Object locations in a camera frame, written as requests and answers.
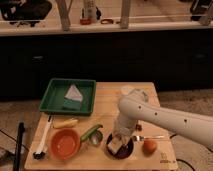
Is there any black pole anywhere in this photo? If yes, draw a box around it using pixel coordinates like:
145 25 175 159
13 122 25 171

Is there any clear plastic cup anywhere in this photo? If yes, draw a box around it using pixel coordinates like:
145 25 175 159
121 85 149 102

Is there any orange bowl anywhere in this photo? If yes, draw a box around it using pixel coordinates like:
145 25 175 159
49 129 81 160

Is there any dark purple bowl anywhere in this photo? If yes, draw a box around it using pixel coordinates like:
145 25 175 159
106 134 134 159

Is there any black cable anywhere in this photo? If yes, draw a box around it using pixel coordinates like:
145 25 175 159
169 132 213 171

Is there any green plastic tray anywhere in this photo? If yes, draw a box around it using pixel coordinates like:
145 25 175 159
39 78 96 116

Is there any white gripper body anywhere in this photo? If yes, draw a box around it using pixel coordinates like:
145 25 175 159
112 114 137 142

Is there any white eraser block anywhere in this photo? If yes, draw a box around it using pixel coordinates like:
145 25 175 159
107 137 123 154

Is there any silver fork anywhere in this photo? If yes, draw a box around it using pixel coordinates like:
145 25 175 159
133 134 166 142

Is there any green handled scoop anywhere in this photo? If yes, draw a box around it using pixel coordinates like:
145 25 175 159
80 124 103 146

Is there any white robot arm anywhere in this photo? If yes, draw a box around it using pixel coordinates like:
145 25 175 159
114 94 213 148

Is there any yellow banana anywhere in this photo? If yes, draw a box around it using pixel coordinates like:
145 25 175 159
53 119 78 129

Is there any wooden table board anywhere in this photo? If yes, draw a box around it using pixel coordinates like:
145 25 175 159
24 82 178 171

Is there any orange fruit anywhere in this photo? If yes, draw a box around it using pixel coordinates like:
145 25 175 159
143 139 157 154

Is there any grey folded cloth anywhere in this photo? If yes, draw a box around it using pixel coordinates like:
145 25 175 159
63 84 83 110

